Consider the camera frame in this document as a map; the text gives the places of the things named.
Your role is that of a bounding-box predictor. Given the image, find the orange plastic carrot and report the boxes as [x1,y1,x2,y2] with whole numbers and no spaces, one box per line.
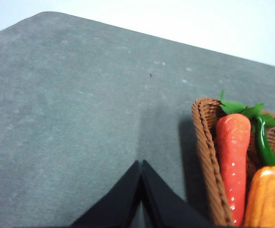
[216,93,263,224]

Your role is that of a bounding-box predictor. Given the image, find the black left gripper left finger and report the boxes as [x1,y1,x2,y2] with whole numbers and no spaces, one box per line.
[70,160,141,228]

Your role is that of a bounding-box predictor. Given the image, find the brown wicker basket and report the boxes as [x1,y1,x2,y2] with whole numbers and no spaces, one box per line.
[192,98,275,226]

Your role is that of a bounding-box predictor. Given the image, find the yellow plastic corn cob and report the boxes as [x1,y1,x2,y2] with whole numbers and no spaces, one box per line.
[245,166,275,228]

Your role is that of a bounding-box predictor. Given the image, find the green plastic pepper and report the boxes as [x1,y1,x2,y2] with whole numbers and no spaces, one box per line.
[241,103,275,166]

